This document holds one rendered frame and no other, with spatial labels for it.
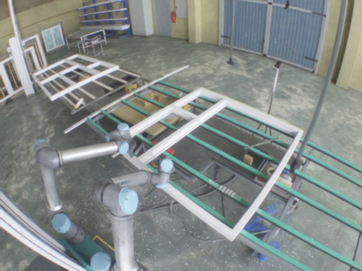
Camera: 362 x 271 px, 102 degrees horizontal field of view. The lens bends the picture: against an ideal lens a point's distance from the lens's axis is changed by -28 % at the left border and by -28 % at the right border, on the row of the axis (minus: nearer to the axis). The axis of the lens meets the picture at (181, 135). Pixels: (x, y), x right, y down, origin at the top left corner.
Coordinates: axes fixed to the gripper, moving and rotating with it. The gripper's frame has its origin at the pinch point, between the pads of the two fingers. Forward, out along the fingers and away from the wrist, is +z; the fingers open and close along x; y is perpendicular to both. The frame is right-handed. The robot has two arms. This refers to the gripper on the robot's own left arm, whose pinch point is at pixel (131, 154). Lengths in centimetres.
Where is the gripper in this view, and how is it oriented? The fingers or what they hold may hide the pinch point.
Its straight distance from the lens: 186.6
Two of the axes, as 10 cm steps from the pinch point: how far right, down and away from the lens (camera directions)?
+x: -6.9, 5.0, -5.3
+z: 0.5, 7.6, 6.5
